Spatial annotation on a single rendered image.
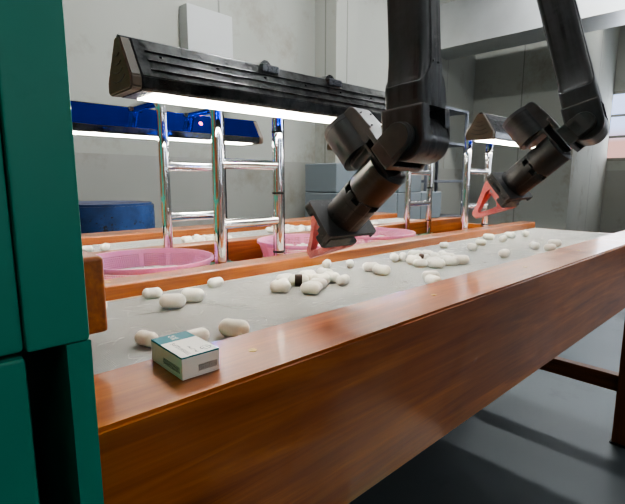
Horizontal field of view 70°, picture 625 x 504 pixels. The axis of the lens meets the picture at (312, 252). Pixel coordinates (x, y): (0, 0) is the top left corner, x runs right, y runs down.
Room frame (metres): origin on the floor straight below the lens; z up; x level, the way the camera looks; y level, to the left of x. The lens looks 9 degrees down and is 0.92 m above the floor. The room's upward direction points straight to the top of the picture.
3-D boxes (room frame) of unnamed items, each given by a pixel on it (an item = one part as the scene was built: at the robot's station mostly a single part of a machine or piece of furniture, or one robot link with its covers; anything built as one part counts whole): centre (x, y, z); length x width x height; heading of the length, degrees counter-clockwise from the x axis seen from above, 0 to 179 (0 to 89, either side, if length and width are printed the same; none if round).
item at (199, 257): (0.91, 0.34, 0.72); 0.27 x 0.27 x 0.10
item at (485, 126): (1.48, -0.69, 1.08); 0.62 x 0.08 x 0.07; 133
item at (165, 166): (1.18, 0.35, 0.90); 0.20 x 0.19 x 0.45; 133
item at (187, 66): (0.82, 0.02, 1.08); 0.62 x 0.08 x 0.07; 133
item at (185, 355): (0.38, 0.11, 0.77); 0.06 x 0.04 x 0.02; 43
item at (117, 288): (1.20, -0.22, 0.71); 1.81 x 0.06 x 0.11; 133
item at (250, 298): (1.07, -0.34, 0.73); 1.81 x 0.30 x 0.02; 133
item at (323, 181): (3.96, -0.56, 0.54); 1.07 x 0.71 x 1.07; 136
